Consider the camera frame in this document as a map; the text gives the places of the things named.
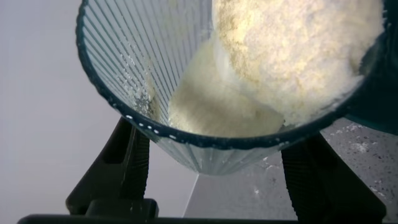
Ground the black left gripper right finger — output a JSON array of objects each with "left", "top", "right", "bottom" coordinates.
[{"left": 280, "top": 132, "right": 387, "bottom": 223}]

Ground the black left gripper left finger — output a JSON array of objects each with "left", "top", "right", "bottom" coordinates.
[{"left": 65, "top": 116, "right": 151, "bottom": 216}]

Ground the clear ribbed cup with handle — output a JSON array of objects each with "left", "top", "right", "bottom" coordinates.
[{"left": 75, "top": 0, "right": 390, "bottom": 177}]

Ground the pale yellow powder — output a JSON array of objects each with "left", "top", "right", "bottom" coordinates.
[{"left": 167, "top": 0, "right": 385, "bottom": 139}]

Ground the teal plastic tray with handles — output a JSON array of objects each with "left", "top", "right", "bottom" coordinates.
[{"left": 344, "top": 0, "right": 398, "bottom": 136}]

